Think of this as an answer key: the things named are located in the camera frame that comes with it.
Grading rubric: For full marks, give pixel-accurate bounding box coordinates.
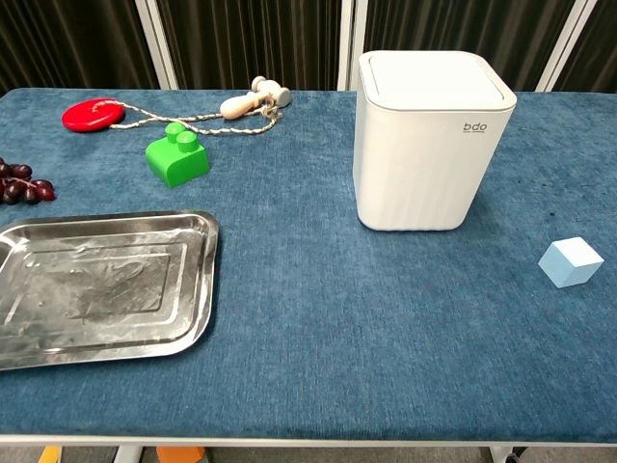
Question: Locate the orange object under table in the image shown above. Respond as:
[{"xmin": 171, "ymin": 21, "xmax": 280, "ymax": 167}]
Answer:
[{"xmin": 155, "ymin": 446, "xmax": 204, "ymax": 463}]

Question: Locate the white open-lid plastic box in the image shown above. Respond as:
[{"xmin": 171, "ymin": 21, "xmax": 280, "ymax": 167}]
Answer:
[{"xmin": 352, "ymin": 49, "xmax": 518, "ymax": 232}]

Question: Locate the red round disc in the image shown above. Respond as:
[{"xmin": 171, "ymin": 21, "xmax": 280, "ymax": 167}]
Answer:
[{"xmin": 61, "ymin": 97, "xmax": 126, "ymax": 132}]

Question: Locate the stainless steel tray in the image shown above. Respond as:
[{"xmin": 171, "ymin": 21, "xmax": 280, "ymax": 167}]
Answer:
[{"xmin": 0, "ymin": 209, "xmax": 220, "ymax": 371}]

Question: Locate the dark red grape bunch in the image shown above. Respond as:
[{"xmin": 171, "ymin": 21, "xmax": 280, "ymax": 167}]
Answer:
[{"xmin": 0, "ymin": 157, "xmax": 57, "ymax": 205}]

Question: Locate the blue table cloth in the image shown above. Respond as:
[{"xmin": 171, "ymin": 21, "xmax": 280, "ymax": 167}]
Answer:
[{"xmin": 0, "ymin": 87, "xmax": 617, "ymax": 441}]

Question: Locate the black pleated curtain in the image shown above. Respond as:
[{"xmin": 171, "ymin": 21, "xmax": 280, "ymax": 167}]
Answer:
[{"xmin": 0, "ymin": 0, "xmax": 617, "ymax": 94}]

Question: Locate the white partition post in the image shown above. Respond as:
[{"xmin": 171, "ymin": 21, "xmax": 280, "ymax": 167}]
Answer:
[
  {"xmin": 133, "ymin": 0, "xmax": 180, "ymax": 91},
  {"xmin": 533, "ymin": 0, "xmax": 602, "ymax": 93},
  {"xmin": 335, "ymin": 0, "xmax": 368, "ymax": 92}
]

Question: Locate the braided beige rope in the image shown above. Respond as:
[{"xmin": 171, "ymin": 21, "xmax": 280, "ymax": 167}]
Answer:
[{"xmin": 94, "ymin": 94, "xmax": 283, "ymax": 137}]

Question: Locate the pear-shaped wooden handle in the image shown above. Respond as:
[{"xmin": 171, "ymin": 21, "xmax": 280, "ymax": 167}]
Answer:
[{"xmin": 220, "ymin": 91, "xmax": 265, "ymax": 121}]

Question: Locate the green two-stud toy block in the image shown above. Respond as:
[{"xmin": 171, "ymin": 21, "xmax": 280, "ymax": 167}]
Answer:
[{"xmin": 145, "ymin": 122, "xmax": 212, "ymax": 189}]

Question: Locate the light blue cube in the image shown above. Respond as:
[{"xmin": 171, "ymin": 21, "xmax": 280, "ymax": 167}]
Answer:
[{"xmin": 537, "ymin": 236, "xmax": 605, "ymax": 289}]

